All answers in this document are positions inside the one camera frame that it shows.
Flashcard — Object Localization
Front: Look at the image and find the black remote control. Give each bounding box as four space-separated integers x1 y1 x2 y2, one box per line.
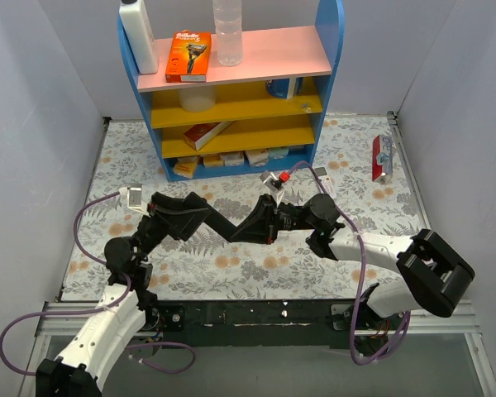
204 208 239 242

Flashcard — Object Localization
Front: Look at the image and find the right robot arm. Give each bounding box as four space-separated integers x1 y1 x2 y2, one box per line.
231 194 475 329

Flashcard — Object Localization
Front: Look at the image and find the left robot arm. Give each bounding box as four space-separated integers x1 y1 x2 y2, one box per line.
36 193 210 396

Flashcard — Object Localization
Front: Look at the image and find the white remote control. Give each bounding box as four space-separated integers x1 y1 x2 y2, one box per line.
314 167 336 199

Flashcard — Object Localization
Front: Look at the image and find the yellow Kamenoko sponge pack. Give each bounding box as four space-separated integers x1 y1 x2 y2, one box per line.
173 160 199 179

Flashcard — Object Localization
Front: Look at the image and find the white sponge pack tilted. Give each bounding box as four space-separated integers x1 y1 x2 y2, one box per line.
245 149 269 167

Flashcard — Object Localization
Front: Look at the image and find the mint green sponge pack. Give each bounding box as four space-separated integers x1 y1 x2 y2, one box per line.
268 146 289 160

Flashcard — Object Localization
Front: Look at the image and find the red and white long box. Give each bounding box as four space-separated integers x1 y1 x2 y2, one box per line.
184 122 232 151

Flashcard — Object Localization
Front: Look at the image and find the blue wooden shelf unit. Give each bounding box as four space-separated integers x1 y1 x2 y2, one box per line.
117 1 346 181

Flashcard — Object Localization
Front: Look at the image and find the small clear wrapped item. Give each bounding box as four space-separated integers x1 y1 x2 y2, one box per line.
301 103 312 113

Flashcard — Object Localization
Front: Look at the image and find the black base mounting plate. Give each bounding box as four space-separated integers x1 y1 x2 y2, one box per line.
148 299 406 351

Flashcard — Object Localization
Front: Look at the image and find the blue and white can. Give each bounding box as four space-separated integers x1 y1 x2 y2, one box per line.
265 77 303 99

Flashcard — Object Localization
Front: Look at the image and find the orange Gillette razor box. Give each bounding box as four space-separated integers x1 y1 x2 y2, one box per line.
165 31 212 83

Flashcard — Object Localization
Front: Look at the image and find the white plastic bottle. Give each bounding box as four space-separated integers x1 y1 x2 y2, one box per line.
119 0 159 74

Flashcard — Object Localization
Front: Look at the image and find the clear plastic water bottle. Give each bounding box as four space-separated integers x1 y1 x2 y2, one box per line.
212 0 243 66

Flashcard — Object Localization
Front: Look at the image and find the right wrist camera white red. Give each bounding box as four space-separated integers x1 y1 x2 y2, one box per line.
260 170 290 205

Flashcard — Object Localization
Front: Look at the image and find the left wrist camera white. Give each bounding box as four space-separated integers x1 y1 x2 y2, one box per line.
118 184 147 215

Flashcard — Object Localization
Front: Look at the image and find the aluminium rail frame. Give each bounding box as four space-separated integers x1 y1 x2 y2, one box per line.
35 110 496 397

